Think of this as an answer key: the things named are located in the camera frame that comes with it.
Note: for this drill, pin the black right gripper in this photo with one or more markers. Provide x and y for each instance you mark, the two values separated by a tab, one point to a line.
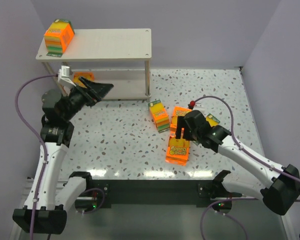
184	127

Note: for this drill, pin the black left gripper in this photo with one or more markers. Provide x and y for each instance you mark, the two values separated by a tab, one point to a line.
87	92

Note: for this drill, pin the orange round sponge box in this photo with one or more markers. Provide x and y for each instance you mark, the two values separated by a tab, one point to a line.
87	75
177	151
177	111

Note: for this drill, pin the multicolour sponge pack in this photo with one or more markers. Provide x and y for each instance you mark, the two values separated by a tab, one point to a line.
212	120
159	115
58	37

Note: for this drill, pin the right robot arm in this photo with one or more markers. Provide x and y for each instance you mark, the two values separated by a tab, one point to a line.
279	185

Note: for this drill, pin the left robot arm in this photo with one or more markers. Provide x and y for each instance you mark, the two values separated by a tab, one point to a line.
45	211

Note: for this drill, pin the white two-tier shelf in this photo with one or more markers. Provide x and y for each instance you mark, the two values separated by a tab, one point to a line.
115	56

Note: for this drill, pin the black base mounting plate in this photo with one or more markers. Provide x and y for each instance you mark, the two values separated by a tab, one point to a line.
153	192

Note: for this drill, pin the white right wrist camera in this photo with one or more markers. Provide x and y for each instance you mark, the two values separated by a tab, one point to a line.
196	106

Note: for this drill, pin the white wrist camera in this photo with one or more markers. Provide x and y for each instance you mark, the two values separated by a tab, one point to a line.
65	76
196	106

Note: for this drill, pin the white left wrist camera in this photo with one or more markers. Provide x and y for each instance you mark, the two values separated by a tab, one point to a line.
65	76

